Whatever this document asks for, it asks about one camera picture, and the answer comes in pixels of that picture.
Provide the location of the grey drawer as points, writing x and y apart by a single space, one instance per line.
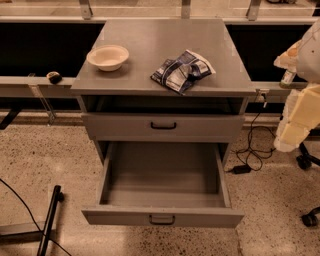
163 184
163 127

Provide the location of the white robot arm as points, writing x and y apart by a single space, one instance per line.
301 113

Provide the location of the grey drawer cabinet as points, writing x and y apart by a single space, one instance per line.
150 42

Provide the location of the crumpled blue white chip bag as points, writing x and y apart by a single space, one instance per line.
182 73

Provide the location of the white ceramic bowl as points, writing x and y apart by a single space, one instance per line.
108 57

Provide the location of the small dark round object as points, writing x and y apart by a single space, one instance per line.
54 77

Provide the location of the clear plastic bottle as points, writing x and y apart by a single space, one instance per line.
287 78

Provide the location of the black wheeled stand right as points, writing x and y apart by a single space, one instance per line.
298 198

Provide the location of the black stand leg left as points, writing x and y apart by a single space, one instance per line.
43 231

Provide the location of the grey rail right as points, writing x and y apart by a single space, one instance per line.
272 92

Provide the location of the grey rail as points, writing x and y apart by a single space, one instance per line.
18 87
272 92

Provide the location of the grey rail left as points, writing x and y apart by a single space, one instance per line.
18 87

